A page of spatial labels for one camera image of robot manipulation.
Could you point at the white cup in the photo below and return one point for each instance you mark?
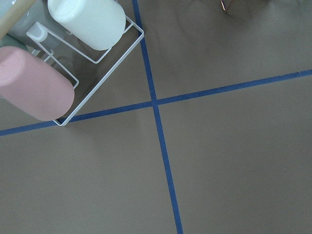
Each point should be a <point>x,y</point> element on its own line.
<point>98,23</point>

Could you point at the pink cup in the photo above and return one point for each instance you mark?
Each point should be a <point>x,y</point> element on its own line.
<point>33,86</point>

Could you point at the grey cup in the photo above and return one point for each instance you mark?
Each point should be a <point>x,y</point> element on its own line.
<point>38,12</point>

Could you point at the white wire cup rack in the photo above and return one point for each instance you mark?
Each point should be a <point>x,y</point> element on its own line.
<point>86,68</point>

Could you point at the copper wire bottle rack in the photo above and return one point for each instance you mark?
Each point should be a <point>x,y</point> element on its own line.
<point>226,4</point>

